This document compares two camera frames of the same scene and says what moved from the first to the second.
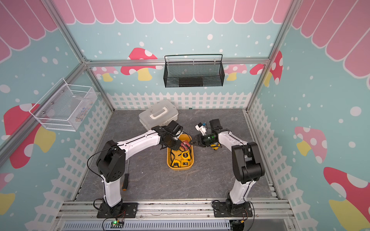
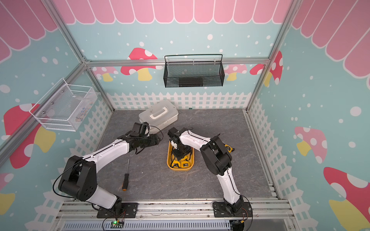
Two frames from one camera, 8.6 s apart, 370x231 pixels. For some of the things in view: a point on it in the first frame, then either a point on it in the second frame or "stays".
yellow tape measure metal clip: (185, 163) stays
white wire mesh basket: (66, 110) stays
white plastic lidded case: (158, 115) stays
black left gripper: (177, 145) → (154, 140)
